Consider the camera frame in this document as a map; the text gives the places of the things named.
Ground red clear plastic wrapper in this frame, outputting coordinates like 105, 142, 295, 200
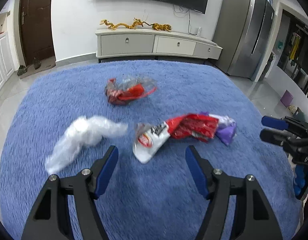
104, 76, 157, 106

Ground white crumpled plastic bag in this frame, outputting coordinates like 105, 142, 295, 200
45, 115, 128, 175

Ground grey double door refrigerator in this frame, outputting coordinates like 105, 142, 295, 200
213, 0, 274, 79

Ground white wall cupboards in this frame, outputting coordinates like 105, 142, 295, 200
0, 11, 15, 90

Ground brown door mat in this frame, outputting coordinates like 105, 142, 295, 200
19, 56, 56, 79

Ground purple stool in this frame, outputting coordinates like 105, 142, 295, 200
280, 90, 293, 107

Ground red yellow snack bag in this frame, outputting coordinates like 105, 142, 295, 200
166, 113, 219, 142

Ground white red snack wrapper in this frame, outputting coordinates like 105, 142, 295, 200
132, 122, 170, 164

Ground brown entrance door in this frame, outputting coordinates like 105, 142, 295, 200
19, 0, 55, 66

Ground golden tiger figurine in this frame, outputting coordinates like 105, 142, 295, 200
151, 23, 172, 32

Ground right blue white gloved hand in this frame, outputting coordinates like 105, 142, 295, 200
293, 164, 308, 200

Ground purple wrapper piece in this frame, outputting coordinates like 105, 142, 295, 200
200, 112, 237, 146

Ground blue fluffy blanket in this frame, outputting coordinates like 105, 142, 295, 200
0, 61, 301, 239

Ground golden dragon figurine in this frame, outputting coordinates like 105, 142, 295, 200
100, 18, 143, 30

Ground white tv cabinet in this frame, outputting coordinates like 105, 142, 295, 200
95, 29, 222, 60

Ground pair of shoes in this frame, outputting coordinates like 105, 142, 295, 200
17, 58, 41, 76

